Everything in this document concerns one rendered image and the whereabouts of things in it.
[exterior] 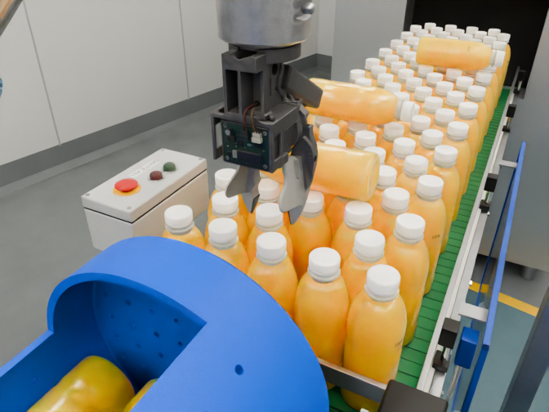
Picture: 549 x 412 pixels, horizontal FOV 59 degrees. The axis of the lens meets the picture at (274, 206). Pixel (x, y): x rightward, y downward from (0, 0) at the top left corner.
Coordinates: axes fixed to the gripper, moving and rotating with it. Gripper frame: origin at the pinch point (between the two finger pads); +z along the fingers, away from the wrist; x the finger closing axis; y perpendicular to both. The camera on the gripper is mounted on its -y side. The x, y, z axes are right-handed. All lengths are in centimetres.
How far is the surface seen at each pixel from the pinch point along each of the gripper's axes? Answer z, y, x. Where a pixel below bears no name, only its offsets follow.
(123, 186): 5.7, -2.6, -27.6
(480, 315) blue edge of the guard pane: 24.7, -21.2, 26.4
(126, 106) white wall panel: 91, -205, -227
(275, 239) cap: 5.5, -0.8, -0.2
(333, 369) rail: 19.0, 4.3, 10.7
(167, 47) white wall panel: 57, -247, -218
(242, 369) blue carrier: -2.7, 24.9, 10.3
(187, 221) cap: 6.2, 0.2, -13.6
